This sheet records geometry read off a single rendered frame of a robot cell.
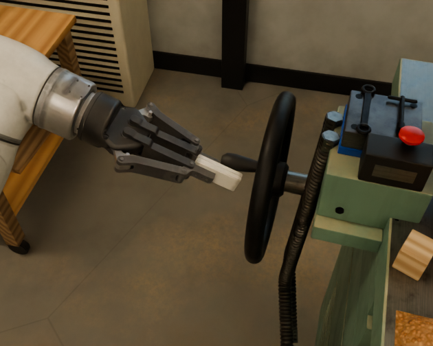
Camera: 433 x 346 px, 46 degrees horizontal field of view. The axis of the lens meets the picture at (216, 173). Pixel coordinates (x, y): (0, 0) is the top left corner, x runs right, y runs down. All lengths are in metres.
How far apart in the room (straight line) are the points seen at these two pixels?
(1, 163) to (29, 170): 1.07
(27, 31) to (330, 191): 1.29
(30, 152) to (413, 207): 1.39
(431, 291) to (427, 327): 0.06
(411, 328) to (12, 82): 0.57
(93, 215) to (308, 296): 0.78
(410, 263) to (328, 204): 0.14
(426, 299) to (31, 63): 0.58
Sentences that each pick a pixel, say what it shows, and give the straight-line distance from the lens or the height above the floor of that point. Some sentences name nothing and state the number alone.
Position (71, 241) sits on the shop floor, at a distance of 1.81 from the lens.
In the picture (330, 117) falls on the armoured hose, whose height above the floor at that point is 0.97.
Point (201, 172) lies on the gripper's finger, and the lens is 0.73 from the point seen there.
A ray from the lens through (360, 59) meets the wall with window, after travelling 2.22.
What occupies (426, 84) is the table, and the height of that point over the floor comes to 0.90.
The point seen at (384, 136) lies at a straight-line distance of 0.67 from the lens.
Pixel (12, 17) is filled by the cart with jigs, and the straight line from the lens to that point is 1.88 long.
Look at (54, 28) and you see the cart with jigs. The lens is 1.78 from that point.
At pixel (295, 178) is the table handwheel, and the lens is 0.84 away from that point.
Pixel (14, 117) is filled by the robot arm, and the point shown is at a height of 0.99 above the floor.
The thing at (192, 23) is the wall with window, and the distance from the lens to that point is 2.24.
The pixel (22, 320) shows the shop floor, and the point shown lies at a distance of 1.71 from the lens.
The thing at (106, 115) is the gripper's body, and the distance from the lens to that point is 0.71.
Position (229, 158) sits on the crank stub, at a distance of 0.74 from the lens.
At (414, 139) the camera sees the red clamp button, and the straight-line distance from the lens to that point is 0.65.
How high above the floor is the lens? 1.46
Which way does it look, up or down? 49 degrees down
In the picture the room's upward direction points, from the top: straight up
